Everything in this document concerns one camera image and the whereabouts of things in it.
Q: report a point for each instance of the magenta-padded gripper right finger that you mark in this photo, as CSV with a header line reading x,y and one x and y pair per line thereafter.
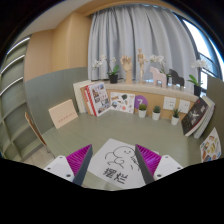
x,y
150,160

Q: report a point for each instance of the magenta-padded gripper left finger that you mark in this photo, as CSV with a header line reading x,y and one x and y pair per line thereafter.
x,y
79,160

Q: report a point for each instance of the white cartoon-print mouse pad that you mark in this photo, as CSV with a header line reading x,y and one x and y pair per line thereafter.
x,y
113,166

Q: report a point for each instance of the small plant in white pot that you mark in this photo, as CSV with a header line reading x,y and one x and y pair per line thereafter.
x,y
156,115
142,112
175,119

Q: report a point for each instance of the beige card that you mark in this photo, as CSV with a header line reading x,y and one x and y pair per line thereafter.
x,y
62,114

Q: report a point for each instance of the black cover book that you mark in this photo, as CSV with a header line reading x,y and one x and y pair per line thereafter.
x,y
194,118

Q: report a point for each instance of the purple round sign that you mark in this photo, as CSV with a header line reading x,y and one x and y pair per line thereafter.
x,y
141,99

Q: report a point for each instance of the white sticker sheet card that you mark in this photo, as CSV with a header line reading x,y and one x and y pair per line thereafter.
x,y
210,146

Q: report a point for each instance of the brown leaning book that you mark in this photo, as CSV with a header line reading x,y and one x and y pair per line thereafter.
x,y
84,96

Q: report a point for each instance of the white illustrated card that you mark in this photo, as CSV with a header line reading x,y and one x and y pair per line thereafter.
x,y
122,102

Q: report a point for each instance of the white leaning book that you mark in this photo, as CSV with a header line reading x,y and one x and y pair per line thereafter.
x,y
78,95

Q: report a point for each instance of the white leaning books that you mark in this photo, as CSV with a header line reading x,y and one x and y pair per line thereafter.
x,y
208,120

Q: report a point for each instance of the grey-green shelf unit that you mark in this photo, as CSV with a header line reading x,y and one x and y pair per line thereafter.
x,y
15,110

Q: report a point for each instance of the pink wooden horse figure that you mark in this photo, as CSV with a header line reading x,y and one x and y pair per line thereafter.
x,y
158,77

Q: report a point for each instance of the white orchid in black pot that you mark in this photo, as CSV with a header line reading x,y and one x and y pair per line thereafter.
x,y
113,78
197,90
156,59

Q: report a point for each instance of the black wooden horse figure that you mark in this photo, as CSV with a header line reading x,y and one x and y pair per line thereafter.
x,y
176,78

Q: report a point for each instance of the wooden hand model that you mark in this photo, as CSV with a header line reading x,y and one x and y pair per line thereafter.
x,y
127,66

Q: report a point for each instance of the wooden artist mannequin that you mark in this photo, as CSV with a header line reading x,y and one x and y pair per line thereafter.
x,y
142,60

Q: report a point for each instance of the grey curtain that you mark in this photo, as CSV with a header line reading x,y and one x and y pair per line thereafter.
x,y
133,33

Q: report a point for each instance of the dark-framed window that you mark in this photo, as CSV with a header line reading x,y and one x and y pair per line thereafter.
x,y
203,43

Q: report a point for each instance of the white wall socket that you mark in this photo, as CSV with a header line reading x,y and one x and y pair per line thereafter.
x,y
169,103
184,106

